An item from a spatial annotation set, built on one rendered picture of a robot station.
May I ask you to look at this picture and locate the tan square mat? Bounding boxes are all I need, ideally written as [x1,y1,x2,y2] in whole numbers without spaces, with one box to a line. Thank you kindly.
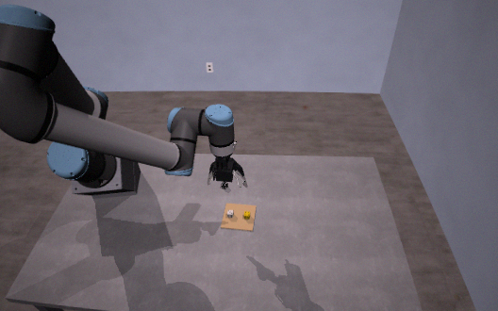
[221,203,257,231]

